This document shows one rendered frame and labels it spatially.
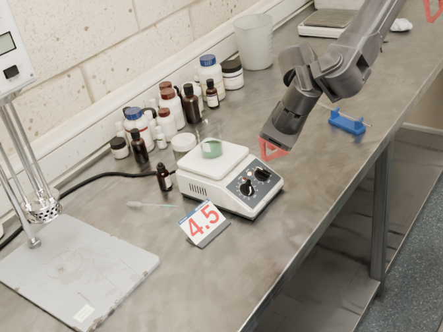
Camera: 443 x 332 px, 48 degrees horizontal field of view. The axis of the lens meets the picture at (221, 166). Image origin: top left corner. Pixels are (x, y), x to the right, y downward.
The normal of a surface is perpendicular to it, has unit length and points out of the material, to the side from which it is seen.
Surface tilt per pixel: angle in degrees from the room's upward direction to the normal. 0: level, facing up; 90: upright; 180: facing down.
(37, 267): 0
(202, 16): 90
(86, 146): 90
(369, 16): 31
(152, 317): 0
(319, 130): 0
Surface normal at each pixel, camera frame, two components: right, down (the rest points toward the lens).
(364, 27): -0.42, -0.55
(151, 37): 0.81, 0.24
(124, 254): -0.14, -0.81
